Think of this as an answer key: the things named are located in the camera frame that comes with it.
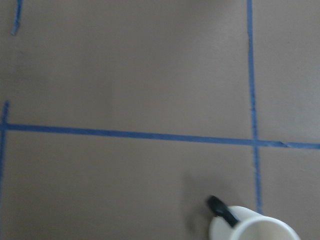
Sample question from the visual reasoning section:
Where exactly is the white smiley mug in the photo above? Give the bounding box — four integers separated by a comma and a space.
206, 195, 300, 240

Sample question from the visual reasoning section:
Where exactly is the blue tape strip centre crosswise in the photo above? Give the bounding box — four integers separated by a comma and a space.
0, 123, 320, 150

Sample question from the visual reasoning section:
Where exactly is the blue tape strip centre lengthwise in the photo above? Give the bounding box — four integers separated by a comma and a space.
246, 0, 263, 214

